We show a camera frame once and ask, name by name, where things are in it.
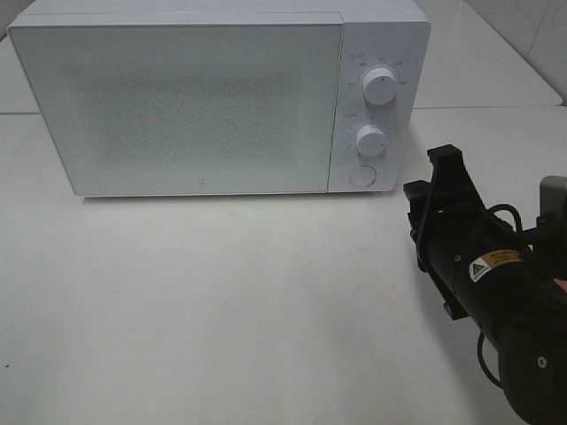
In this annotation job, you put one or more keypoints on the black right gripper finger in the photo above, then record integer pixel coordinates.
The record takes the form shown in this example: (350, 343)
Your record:
(416, 189)
(448, 166)

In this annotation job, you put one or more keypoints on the lower white microwave knob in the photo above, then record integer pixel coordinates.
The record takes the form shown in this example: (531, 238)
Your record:
(370, 141)

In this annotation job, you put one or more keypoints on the white microwave oven body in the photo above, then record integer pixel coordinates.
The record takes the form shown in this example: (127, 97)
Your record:
(211, 98)

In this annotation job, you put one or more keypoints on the round white door button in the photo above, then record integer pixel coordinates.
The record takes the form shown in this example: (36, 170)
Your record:
(363, 176)

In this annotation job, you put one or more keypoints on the white microwave door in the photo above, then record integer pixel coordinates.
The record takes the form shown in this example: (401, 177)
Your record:
(160, 111)

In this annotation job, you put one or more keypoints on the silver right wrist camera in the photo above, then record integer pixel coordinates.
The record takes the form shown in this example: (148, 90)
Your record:
(552, 201)

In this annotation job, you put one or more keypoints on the upper white microwave knob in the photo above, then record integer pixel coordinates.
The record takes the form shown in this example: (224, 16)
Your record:
(380, 85)

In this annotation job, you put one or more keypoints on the white microwave knob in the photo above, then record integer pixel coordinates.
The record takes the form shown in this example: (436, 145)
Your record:
(380, 85)
(370, 141)

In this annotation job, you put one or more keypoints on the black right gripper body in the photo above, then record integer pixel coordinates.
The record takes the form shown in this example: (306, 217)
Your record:
(452, 230)

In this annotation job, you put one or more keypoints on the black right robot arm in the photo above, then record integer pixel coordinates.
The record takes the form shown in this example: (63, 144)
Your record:
(532, 348)

